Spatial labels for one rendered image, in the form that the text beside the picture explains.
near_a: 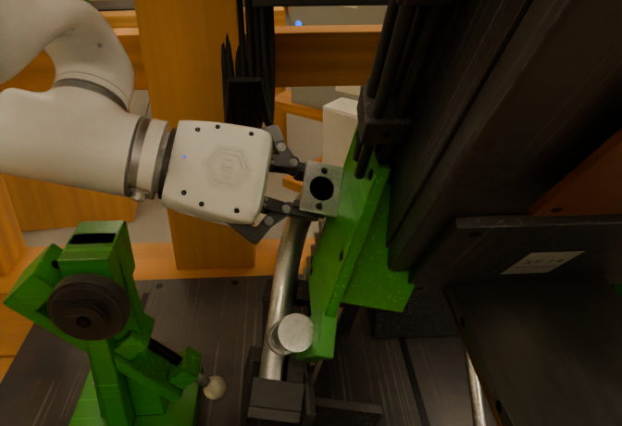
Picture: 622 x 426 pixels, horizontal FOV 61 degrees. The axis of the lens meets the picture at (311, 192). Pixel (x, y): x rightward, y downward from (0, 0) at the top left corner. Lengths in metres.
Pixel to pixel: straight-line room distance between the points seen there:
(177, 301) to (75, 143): 0.42
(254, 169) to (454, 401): 0.41
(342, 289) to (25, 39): 0.33
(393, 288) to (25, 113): 0.38
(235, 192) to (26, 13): 0.23
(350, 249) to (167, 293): 0.48
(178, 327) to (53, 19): 0.51
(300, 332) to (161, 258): 0.52
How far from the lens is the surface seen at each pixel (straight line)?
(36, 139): 0.55
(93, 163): 0.54
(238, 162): 0.54
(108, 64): 0.58
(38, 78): 0.97
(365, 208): 0.46
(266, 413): 0.63
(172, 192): 0.53
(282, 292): 0.65
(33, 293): 0.60
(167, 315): 0.87
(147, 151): 0.53
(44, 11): 0.48
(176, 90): 0.82
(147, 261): 1.02
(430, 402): 0.75
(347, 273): 0.50
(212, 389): 0.68
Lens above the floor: 1.47
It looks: 30 degrees down
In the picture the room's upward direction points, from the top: straight up
